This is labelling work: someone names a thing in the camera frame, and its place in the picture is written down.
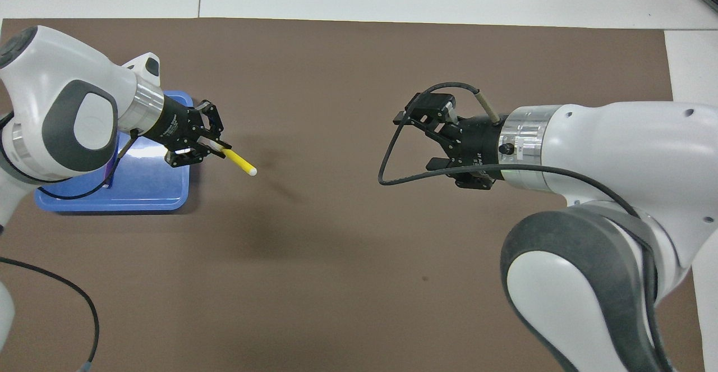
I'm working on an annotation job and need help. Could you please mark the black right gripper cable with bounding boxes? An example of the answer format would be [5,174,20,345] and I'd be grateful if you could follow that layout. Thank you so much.
[378,82,676,372]

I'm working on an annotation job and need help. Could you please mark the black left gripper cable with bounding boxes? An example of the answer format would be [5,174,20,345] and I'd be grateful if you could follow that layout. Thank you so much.
[0,130,138,372]

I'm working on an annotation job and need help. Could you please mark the yellow marker pen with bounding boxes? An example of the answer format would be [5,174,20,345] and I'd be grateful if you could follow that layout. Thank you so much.
[216,146,258,177]

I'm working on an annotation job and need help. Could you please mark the blue plastic tray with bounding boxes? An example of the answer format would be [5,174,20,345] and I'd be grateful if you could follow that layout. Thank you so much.
[35,91,194,213]

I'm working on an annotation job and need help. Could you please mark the brown table mat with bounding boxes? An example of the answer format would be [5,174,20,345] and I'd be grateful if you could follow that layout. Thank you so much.
[0,17,706,372]

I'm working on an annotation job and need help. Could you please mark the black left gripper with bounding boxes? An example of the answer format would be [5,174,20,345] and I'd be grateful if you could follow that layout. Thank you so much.
[143,95,225,168]

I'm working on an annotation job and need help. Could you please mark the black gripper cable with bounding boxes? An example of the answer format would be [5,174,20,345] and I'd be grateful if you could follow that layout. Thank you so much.
[0,130,138,372]
[378,82,676,372]

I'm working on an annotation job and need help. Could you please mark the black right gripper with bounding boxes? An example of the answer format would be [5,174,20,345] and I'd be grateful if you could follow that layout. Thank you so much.
[394,93,503,189]

